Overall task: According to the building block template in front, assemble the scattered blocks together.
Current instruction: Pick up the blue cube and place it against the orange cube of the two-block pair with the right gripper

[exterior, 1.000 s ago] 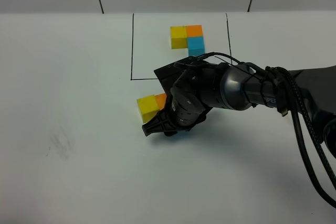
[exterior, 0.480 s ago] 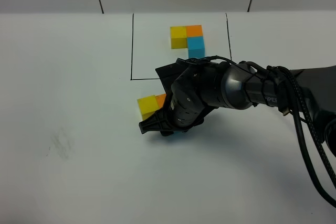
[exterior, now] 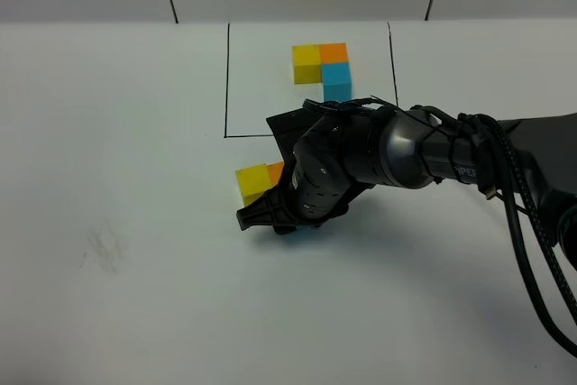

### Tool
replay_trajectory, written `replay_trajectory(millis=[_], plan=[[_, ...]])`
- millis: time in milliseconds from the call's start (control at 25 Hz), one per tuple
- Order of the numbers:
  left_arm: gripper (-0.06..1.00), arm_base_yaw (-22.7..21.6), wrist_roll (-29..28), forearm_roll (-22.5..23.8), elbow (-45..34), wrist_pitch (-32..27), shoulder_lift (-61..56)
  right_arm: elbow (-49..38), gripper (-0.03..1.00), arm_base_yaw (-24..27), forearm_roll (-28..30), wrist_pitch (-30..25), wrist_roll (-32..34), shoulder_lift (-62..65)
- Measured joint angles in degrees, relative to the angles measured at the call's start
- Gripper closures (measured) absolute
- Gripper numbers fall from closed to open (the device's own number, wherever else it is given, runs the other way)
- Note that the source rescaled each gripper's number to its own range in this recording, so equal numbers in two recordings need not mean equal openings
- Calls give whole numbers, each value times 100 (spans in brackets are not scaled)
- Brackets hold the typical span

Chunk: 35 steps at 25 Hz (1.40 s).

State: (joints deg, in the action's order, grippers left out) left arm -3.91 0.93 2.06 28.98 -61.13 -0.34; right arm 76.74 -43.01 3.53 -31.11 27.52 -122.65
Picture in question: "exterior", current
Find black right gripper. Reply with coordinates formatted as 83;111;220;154
236;157;365;234

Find yellow wooden cube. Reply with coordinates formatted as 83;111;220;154
235;164;273;206

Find orange wooden cube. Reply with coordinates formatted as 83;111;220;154
266;161;284;187

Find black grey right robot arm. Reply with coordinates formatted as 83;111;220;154
237;98;576;261

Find template blue cube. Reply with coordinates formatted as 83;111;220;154
322;62;353;102

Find template yellow cube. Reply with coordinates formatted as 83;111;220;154
292;45;322;85

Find template orange cube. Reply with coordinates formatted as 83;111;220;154
319;42;349;64

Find black right camera cable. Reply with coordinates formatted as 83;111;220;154
454;112;577;359

